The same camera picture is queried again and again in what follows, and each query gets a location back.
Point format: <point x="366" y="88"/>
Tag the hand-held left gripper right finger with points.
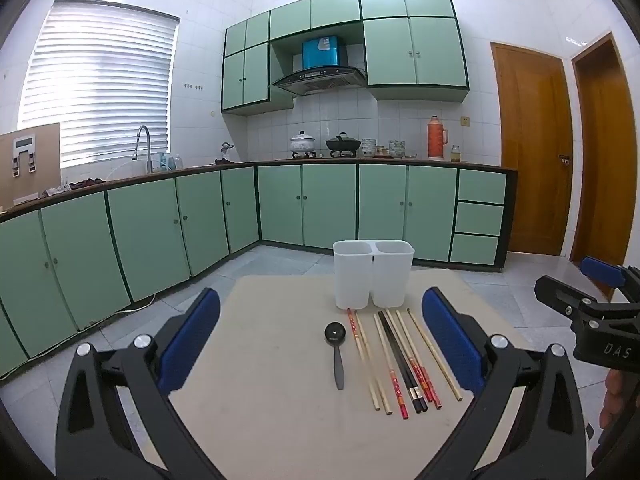
<point x="452" y="340"/>

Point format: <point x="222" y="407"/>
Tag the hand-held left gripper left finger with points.
<point x="190" y="340"/>

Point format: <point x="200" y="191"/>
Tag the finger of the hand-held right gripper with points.
<point x="562" y="295"/>
<point x="604" y="270"/>

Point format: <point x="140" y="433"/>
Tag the plain wooden chopstick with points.
<point x="435" y="355"/>
<point x="372" y="360"/>

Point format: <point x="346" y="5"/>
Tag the white two-compartment utensil holder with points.
<point x="372" y="275"/>

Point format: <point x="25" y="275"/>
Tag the black spoon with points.
<point x="335" y="334"/>

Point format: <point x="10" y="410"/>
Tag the person's right hand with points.
<point x="612" y="400"/>

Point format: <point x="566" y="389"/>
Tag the brown wooden door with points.
<point x="600" y="160"/>
<point x="532" y="150"/>

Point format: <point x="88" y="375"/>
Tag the green base cabinets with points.
<point x="150" y="230"/>

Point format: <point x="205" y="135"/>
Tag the glass jar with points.
<point x="455" y="154"/>

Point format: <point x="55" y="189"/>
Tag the bottles by sink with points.
<point x="170" y="161"/>

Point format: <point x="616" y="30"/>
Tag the dark cloth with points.
<point x="80" y="183"/>

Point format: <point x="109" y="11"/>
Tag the steel kettle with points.
<point x="226" y="148"/>

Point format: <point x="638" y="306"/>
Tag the patterned bowl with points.
<point x="397" y="149"/>

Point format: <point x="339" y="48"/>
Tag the orange thermos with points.
<point x="436" y="140"/>

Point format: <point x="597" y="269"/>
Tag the steel kitchen faucet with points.
<point x="142" y="135"/>

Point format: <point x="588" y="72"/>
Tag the stack of bowls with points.
<point x="369" y="146"/>

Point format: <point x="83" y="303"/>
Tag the black wok with lid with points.
<point x="343" y="144"/>

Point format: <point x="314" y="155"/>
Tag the white lidded pot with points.
<point x="302" y="144"/>

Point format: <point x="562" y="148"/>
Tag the white window blinds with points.
<point x="100" y="85"/>

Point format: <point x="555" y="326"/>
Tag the black range hood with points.
<point x="320" y="80"/>

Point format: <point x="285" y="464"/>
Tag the blue hood chimney cover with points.
<point x="322" y="52"/>

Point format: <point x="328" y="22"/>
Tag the wall hooks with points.
<point x="193" y="86"/>

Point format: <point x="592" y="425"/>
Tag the green wall cabinets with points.
<point x="390" y="50"/>

